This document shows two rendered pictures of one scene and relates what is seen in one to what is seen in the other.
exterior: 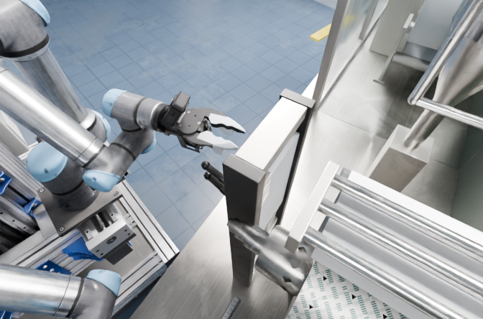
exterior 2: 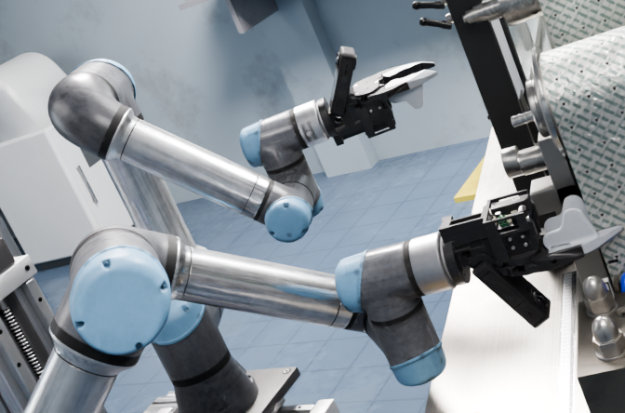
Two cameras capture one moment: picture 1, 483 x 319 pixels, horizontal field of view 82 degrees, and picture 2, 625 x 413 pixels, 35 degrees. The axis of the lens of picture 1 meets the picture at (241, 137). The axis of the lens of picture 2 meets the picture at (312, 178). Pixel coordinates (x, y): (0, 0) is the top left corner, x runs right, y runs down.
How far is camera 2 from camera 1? 1.33 m
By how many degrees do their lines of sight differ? 35
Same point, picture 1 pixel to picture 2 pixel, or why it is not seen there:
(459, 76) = not seen: outside the picture
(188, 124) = (365, 88)
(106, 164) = (287, 191)
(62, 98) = (167, 201)
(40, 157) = not seen: hidden behind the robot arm
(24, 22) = (126, 87)
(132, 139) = (298, 176)
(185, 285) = (486, 308)
